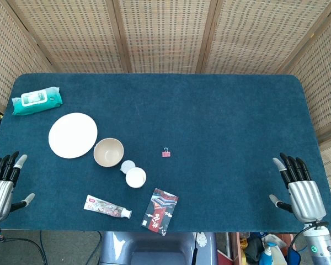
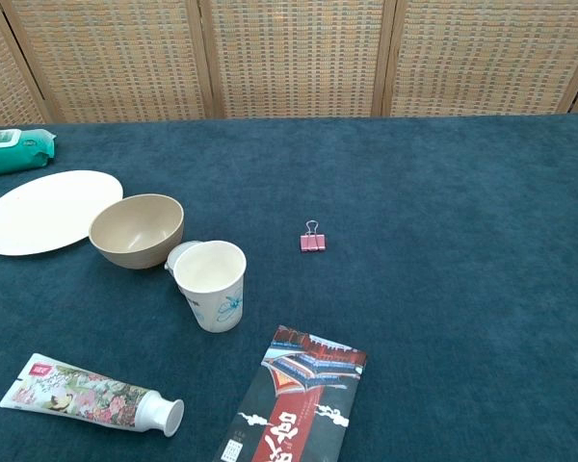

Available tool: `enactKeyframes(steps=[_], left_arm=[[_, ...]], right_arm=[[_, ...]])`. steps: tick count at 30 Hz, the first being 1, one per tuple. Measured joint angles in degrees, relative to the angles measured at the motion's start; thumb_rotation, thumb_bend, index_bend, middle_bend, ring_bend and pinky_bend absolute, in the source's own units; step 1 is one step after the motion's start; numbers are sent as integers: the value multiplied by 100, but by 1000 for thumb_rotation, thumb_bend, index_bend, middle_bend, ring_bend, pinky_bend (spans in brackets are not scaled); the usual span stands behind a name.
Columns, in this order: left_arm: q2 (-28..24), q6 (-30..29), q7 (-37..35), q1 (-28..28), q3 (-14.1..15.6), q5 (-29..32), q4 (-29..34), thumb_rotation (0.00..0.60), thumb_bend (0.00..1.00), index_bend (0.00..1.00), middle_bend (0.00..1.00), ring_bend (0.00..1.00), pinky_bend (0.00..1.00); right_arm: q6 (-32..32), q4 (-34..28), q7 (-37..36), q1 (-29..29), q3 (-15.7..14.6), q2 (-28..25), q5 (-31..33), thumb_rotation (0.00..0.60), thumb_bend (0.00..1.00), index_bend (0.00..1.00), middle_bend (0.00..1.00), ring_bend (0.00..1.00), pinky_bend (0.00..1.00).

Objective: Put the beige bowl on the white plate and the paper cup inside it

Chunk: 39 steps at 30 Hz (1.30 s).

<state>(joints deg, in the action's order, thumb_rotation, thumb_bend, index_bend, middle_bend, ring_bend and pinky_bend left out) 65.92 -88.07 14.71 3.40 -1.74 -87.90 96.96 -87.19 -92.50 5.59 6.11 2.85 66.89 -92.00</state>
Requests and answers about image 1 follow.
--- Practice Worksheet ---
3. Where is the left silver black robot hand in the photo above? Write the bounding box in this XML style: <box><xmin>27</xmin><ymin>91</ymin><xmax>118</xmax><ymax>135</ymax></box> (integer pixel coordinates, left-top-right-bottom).
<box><xmin>0</xmin><ymin>151</ymin><xmax>35</xmax><ymax>223</ymax></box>

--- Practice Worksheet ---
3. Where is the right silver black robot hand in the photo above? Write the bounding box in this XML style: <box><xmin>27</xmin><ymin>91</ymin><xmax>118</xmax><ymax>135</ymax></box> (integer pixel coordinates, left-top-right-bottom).
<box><xmin>269</xmin><ymin>152</ymin><xmax>328</xmax><ymax>223</ymax></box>

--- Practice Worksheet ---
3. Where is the beige bowl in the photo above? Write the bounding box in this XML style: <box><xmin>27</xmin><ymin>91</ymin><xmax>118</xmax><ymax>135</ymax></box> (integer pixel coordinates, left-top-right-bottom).
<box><xmin>93</xmin><ymin>137</ymin><xmax>125</xmax><ymax>168</ymax></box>

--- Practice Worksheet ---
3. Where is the white paper cup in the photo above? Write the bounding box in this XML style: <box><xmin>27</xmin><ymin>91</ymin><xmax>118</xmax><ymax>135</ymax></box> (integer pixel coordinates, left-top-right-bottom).
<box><xmin>125</xmin><ymin>167</ymin><xmax>147</xmax><ymax>189</ymax></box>

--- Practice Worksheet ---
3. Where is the white round plate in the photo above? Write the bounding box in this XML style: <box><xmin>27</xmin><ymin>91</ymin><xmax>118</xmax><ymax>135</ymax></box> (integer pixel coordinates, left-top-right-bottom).
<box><xmin>48</xmin><ymin>112</ymin><xmax>98</xmax><ymax>160</ymax></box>

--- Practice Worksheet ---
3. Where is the blue fabric pouch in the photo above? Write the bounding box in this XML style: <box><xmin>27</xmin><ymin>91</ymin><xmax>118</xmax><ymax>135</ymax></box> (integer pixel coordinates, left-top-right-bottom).
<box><xmin>287</xmin><ymin>248</ymin><xmax>302</xmax><ymax>265</ymax></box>

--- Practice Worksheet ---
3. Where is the blue white spray bottle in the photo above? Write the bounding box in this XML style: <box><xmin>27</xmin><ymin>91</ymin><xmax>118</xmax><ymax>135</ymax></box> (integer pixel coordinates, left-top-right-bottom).
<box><xmin>259</xmin><ymin>242</ymin><xmax>275</xmax><ymax>265</ymax></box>

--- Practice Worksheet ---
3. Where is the green wet wipes pack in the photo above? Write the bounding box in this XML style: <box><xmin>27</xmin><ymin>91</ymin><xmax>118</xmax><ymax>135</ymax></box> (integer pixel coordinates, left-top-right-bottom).
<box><xmin>11</xmin><ymin>86</ymin><xmax>63</xmax><ymax>116</ymax></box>

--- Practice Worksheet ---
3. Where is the floral toothpaste tube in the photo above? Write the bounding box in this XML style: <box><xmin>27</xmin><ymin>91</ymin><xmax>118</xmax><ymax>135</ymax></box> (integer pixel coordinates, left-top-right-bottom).
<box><xmin>83</xmin><ymin>194</ymin><xmax>132</xmax><ymax>219</ymax></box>

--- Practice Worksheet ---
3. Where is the dark blue felt table mat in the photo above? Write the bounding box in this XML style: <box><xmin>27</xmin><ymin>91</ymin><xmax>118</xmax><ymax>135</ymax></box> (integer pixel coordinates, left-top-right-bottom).
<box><xmin>0</xmin><ymin>73</ymin><xmax>331</xmax><ymax>233</ymax></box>

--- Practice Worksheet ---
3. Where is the black red printed packet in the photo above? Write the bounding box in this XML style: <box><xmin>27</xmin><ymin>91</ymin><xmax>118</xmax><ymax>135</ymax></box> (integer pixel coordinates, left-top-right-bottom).
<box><xmin>140</xmin><ymin>188</ymin><xmax>179</xmax><ymax>237</ymax></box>

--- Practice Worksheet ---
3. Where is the grey-blue robot torso base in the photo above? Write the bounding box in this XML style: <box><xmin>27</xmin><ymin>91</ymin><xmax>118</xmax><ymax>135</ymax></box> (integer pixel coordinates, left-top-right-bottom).
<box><xmin>99</xmin><ymin>231</ymin><xmax>218</xmax><ymax>265</ymax></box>

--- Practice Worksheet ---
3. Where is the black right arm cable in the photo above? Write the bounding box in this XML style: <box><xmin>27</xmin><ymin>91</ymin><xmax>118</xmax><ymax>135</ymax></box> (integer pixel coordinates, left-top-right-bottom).
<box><xmin>289</xmin><ymin>220</ymin><xmax>329</xmax><ymax>255</ymax></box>

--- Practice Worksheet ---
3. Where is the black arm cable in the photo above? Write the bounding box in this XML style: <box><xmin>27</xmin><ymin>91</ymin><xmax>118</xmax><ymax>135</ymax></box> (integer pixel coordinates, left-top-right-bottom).
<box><xmin>0</xmin><ymin>236</ymin><xmax>48</xmax><ymax>265</ymax></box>
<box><xmin>289</xmin><ymin>220</ymin><xmax>329</xmax><ymax>255</ymax></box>

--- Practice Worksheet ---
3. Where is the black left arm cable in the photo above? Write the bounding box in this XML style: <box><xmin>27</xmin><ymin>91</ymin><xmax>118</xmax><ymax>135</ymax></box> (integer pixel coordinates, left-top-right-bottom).
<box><xmin>0</xmin><ymin>236</ymin><xmax>48</xmax><ymax>265</ymax></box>

